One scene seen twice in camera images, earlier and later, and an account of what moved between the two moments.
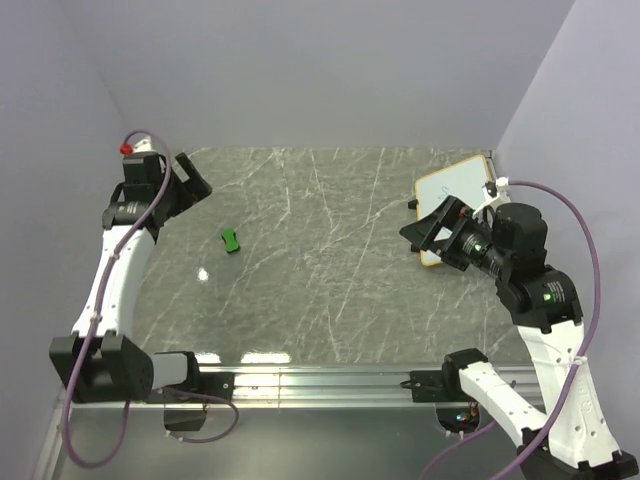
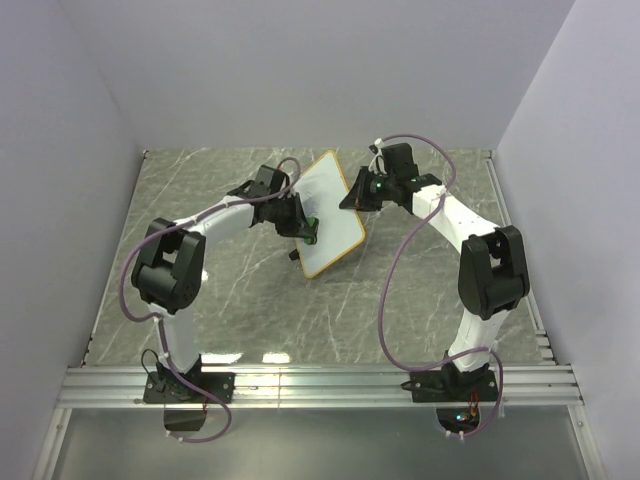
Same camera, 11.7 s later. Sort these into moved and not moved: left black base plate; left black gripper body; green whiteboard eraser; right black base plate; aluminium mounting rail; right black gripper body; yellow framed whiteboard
Moved: left black gripper body; green whiteboard eraser; right black gripper body; yellow framed whiteboard
Not moved: aluminium mounting rail; right black base plate; left black base plate
